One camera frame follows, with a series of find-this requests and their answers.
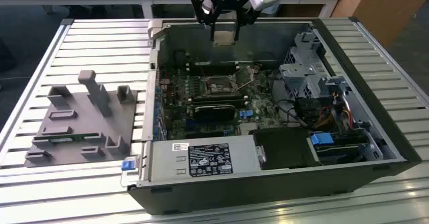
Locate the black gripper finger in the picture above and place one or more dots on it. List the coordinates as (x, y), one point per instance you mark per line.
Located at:
(201, 5)
(246, 10)

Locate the silver square CPU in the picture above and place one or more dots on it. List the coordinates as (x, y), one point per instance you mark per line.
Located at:
(225, 38)

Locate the thin metal locking lever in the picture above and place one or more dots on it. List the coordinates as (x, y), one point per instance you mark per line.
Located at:
(246, 84)

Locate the metal CPU socket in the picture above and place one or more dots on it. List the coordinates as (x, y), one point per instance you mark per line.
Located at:
(220, 91)

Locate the grey case latch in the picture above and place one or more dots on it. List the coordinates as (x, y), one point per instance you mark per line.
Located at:
(156, 29)

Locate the black RAM slots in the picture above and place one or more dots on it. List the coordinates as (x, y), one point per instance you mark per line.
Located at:
(218, 100)
(214, 69)

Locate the silver disk bay cage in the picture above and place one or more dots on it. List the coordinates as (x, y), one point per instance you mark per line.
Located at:
(299, 73)

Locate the green motherboard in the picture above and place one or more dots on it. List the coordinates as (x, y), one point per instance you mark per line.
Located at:
(265, 103)

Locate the blue board connector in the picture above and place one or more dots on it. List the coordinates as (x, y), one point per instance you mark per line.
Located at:
(245, 114)

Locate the wooden cabinet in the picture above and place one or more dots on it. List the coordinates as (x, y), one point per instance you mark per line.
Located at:
(385, 13)

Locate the black graphics card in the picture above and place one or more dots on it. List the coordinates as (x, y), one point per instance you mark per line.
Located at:
(214, 113)

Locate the small silver heatsink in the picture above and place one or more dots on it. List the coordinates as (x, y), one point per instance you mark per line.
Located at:
(249, 128)

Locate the black plastic shroud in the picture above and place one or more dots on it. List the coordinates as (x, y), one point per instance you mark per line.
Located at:
(285, 146)

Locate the blue disk carrier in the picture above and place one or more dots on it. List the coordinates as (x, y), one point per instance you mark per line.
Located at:
(321, 138)

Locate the grey parts rack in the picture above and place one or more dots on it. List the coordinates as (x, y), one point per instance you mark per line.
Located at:
(83, 123)

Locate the silver power supply box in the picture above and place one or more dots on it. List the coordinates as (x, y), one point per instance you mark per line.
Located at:
(168, 163)

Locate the green RAM stick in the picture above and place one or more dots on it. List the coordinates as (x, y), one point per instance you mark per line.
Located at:
(77, 136)

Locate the blue plastic latch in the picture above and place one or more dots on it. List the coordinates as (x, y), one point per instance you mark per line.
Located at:
(127, 165)

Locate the black open PC case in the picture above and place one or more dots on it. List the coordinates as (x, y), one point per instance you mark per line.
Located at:
(234, 196)

